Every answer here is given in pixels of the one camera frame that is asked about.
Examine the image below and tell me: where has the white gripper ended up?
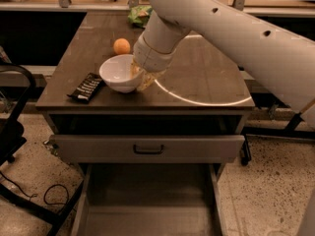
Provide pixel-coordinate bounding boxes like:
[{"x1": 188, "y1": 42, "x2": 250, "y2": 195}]
[{"x1": 130, "y1": 34, "x2": 173, "y2": 91}]

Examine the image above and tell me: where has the white bowl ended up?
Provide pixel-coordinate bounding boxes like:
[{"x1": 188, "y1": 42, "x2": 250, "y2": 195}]
[{"x1": 99, "y1": 54, "x2": 143, "y2": 93}]

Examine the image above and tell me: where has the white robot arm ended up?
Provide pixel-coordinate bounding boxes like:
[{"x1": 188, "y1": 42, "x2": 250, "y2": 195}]
[{"x1": 134, "y1": 0, "x2": 315, "y2": 127}]

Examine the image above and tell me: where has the black rxbar chocolate bar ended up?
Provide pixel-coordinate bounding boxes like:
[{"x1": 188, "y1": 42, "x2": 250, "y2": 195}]
[{"x1": 68, "y1": 73, "x2": 104, "y2": 103}]

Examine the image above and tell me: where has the orange fruit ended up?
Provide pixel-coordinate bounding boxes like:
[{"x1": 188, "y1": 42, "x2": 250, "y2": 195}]
[{"x1": 113, "y1": 38, "x2": 131, "y2": 55}]

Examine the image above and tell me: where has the green chip bag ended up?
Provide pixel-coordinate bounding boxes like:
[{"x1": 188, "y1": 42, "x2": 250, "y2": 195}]
[{"x1": 128, "y1": 5, "x2": 153, "y2": 29}]

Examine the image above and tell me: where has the grey drawer cabinet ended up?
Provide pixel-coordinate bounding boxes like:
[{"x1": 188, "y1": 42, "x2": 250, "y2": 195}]
[{"x1": 34, "y1": 11, "x2": 257, "y2": 236}]

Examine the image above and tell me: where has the black chair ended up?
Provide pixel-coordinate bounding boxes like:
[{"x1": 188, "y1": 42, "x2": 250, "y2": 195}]
[{"x1": 0, "y1": 50, "x2": 84, "y2": 236}]

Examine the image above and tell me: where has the open bottom drawer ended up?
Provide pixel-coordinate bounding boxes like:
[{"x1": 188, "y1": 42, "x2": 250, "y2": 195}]
[{"x1": 71, "y1": 164, "x2": 227, "y2": 236}]

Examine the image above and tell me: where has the black metal stand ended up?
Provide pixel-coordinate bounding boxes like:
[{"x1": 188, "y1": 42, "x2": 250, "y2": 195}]
[{"x1": 240, "y1": 105, "x2": 315, "y2": 167}]

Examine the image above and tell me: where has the upper drawer with handle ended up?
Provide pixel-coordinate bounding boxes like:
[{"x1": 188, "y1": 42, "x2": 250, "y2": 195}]
[{"x1": 50, "y1": 135, "x2": 244, "y2": 163}]

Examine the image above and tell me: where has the black floor cable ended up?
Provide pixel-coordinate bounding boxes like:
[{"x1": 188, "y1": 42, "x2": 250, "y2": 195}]
[{"x1": 0, "y1": 170, "x2": 71, "y2": 207}]

